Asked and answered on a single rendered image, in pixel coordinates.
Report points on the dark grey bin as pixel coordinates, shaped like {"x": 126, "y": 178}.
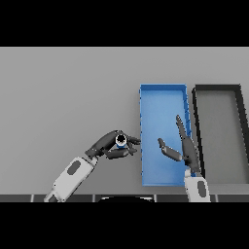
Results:
{"x": 220, "y": 136}

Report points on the blue pipe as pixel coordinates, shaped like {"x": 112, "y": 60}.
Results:
{"x": 121, "y": 140}

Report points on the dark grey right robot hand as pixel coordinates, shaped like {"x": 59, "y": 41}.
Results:
{"x": 189, "y": 152}

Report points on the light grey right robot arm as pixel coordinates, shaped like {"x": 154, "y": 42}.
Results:
{"x": 197, "y": 188}

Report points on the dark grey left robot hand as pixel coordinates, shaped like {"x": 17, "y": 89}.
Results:
{"x": 104, "y": 143}

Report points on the blue bin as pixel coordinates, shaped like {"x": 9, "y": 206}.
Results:
{"x": 162, "y": 136}

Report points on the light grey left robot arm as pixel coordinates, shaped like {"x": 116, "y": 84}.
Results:
{"x": 69, "y": 180}

